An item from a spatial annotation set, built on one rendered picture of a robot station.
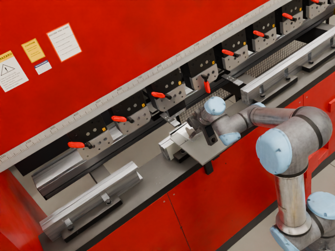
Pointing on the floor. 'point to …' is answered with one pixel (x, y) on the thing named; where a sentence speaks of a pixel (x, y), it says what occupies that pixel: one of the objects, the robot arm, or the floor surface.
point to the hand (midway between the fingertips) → (196, 134)
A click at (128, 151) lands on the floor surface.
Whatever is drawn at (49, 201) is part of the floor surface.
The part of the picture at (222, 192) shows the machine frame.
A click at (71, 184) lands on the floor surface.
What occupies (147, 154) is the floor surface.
